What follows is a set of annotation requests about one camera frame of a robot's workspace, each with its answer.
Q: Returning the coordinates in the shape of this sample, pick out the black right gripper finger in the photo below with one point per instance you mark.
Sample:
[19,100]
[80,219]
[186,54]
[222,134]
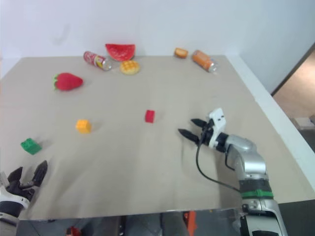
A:
[189,135]
[198,122]

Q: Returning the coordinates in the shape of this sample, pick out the orange object under table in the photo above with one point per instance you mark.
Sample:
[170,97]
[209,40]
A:
[190,221]

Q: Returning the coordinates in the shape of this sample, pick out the red watermelon slice toy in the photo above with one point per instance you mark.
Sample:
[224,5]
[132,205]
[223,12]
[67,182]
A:
[120,51]

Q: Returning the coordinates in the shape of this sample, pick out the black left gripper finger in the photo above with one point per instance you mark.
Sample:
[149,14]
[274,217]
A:
[15,177]
[40,173]

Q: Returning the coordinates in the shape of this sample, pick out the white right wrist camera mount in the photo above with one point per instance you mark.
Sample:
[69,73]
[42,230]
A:
[218,120]

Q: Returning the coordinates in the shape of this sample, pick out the red soda can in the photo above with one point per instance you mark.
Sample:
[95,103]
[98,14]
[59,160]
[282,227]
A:
[97,60]

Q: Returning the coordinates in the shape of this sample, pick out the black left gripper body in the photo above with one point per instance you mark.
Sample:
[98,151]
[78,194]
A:
[21,189]

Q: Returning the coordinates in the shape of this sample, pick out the red toy brick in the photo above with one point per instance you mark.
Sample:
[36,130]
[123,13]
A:
[149,116]

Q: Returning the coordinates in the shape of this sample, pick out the yellow pineapple bun toy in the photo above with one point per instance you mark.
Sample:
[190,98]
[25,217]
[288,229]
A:
[129,67]

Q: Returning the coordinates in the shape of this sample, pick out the small brown bread toy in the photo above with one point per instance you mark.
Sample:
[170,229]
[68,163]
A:
[181,52]

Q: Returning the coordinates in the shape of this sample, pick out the red toy strawberry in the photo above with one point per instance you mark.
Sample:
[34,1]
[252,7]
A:
[67,81]

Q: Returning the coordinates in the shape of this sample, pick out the green toy brick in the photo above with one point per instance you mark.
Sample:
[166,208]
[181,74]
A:
[30,146]

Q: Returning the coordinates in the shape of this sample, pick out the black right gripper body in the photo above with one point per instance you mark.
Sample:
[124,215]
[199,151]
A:
[207,134]

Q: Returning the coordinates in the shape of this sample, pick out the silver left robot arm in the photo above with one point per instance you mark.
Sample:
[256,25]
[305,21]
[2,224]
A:
[7,216]

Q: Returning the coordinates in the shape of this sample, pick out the red object under table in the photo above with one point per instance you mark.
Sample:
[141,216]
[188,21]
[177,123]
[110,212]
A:
[72,231]

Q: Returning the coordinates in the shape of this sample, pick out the orange toy brick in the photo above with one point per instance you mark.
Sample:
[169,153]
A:
[83,126]

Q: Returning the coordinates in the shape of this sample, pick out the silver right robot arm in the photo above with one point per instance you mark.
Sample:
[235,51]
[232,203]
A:
[251,172]

